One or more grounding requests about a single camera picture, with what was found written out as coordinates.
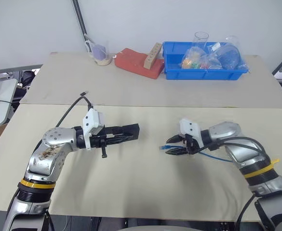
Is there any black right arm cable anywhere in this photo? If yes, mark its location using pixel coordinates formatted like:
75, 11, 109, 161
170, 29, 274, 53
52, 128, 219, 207
209, 136, 269, 159

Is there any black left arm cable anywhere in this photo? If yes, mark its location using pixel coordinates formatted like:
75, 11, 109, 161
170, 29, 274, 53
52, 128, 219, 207
55, 90, 94, 128

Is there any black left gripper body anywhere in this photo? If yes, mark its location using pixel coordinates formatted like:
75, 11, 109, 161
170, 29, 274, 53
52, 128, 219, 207
89, 131, 109, 159

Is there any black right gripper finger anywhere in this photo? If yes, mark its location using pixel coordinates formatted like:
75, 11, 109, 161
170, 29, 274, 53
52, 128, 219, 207
165, 147, 188, 156
165, 134, 186, 144

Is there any grey side table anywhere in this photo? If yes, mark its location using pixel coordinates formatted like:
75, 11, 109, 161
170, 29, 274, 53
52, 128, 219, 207
0, 63, 44, 131

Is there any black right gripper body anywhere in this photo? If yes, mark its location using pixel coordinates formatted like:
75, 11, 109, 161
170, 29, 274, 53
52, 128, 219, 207
184, 134, 201, 155

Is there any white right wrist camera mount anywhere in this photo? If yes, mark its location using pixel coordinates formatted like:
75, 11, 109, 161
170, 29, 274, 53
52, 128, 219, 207
179, 118, 202, 148

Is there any clear bag with dark item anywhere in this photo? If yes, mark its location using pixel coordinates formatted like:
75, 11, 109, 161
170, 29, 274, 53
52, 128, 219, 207
207, 35, 248, 71

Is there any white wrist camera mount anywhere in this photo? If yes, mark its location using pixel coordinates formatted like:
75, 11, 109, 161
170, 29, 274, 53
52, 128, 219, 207
179, 118, 202, 148
82, 108, 106, 150

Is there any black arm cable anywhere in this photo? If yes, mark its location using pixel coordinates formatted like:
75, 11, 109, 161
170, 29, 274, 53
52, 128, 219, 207
209, 136, 269, 159
55, 90, 94, 128

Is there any wooden block with holes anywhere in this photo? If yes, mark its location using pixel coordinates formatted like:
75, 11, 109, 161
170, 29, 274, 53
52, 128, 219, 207
143, 42, 162, 71

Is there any red cloth block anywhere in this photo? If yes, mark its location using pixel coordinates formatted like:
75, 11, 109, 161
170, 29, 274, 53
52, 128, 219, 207
114, 48, 165, 80

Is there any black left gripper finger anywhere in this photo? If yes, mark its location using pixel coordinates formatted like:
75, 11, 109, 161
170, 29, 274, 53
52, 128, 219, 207
106, 134, 134, 145
104, 125, 123, 134

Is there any black bag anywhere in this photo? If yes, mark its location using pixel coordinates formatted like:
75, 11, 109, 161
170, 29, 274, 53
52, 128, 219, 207
12, 69, 40, 109

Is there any black metal rail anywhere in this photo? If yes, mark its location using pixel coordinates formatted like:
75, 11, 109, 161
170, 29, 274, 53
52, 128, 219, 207
71, 0, 94, 54

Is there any clear plastic cup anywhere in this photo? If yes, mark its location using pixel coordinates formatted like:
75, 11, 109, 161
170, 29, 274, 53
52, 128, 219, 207
192, 31, 210, 50

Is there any beaker with purple item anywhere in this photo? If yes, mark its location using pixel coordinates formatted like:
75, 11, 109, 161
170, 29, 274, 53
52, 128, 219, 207
91, 39, 113, 66

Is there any plastic bag of colourful pieces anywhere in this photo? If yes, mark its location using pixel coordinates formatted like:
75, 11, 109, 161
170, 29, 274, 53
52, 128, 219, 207
179, 46, 222, 71

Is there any blue plastic bin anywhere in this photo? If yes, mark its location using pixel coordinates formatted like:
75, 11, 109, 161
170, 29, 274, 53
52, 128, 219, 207
161, 41, 250, 81

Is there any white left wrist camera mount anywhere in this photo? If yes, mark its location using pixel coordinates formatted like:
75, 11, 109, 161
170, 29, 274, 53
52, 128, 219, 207
82, 108, 106, 150

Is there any yellow zip tie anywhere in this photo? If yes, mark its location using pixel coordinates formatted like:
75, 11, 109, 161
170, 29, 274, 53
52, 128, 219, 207
263, 158, 281, 170

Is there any blue Ethernet cable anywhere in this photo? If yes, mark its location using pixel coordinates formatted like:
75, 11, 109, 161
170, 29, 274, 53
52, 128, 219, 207
159, 144, 236, 163

